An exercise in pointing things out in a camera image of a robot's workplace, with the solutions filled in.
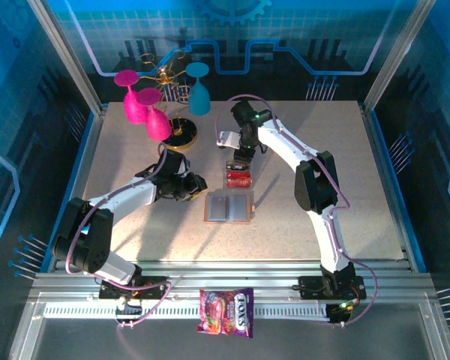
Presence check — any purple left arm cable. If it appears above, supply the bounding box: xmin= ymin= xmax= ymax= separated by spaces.
xmin=65 ymin=144 xmax=173 ymax=331

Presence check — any teal wine glass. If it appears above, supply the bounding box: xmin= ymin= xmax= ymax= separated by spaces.
xmin=184 ymin=61 xmax=212 ymax=116

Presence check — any purple candy bag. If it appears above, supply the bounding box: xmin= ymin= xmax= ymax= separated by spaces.
xmin=196 ymin=287 xmax=255 ymax=339

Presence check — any black controller board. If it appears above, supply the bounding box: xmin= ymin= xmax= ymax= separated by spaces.
xmin=326 ymin=301 xmax=356 ymax=324
xmin=115 ymin=299 xmax=143 ymax=326

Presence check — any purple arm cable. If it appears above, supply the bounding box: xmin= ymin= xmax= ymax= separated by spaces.
xmin=214 ymin=94 xmax=380 ymax=327
xmin=65 ymin=144 xmax=173 ymax=331

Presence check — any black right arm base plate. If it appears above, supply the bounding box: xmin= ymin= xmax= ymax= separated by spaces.
xmin=298 ymin=275 xmax=368 ymax=301

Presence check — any pink wine glass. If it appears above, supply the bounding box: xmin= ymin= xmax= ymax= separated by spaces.
xmin=134 ymin=88 xmax=173 ymax=142
xmin=113 ymin=69 xmax=151 ymax=125

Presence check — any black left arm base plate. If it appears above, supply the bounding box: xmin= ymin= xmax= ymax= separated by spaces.
xmin=98 ymin=275 xmax=172 ymax=301

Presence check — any brown square tray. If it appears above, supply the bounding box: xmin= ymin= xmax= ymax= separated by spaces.
xmin=203 ymin=190 xmax=256 ymax=225

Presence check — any gold glass rack, black base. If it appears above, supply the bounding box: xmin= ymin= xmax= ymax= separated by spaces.
xmin=139 ymin=50 xmax=199 ymax=152

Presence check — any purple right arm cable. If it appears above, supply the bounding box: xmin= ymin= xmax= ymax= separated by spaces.
xmin=214 ymin=94 xmax=380 ymax=327

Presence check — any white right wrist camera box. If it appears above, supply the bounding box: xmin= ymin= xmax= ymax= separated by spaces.
xmin=216 ymin=130 xmax=242 ymax=148

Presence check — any white slotted cable duct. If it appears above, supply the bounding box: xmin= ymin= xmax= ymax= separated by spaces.
xmin=43 ymin=305 xmax=331 ymax=320

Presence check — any aluminium enclosure frame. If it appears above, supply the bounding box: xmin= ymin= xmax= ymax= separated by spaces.
xmin=7 ymin=0 xmax=450 ymax=360

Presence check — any clear acrylic card box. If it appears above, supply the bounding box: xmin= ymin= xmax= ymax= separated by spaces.
xmin=223 ymin=159 xmax=254 ymax=189

